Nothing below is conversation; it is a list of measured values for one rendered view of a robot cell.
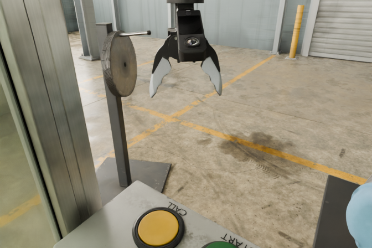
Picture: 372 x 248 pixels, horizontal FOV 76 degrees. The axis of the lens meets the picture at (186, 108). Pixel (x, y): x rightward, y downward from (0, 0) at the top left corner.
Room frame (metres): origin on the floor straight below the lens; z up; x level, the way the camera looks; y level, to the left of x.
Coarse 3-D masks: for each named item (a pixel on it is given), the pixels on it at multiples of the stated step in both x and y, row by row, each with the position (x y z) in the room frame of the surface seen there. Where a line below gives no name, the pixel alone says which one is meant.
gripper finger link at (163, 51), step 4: (164, 44) 0.46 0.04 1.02; (160, 48) 0.46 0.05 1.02; (164, 48) 0.46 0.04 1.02; (160, 52) 0.46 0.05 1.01; (164, 52) 0.46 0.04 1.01; (156, 56) 0.46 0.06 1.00; (160, 56) 0.46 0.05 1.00; (164, 56) 0.46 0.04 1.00; (168, 56) 0.46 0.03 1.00; (156, 60) 0.46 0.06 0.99; (160, 60) 0.46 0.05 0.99; (156, 64) 0.46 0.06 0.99; (152, 72) 0.46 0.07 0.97
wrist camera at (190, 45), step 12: (180, 12) 0.47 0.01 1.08; (192, 12) 0.47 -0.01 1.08; (180, 24) 0.44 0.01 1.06; (192, 24) 0.43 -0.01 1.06; (180, 36) 0.41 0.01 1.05; (192, 36) 0.40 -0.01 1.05; (204, 36) 0.41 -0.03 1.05; (180, 48) 0.38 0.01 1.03; (192, 48) 0.38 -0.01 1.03; (204, 48) 0.38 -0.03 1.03; (180, 60) 0.39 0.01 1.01; (192, 60) 0.38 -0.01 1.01; (204, 60) 0.39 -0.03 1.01
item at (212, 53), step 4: (208, 44) 0.47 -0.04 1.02; (208, 48) 0.47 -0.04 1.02; (212, 48) 0.47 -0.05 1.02; (208, 52) 0.47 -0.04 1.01; (212, 52) 0.47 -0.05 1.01; (208, 56) 0.47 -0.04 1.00; (212, 56) 0.47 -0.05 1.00; (216, 56) 0.47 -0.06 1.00; (216, 60) 0.47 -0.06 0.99; (216, 64) 0.47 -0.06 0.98
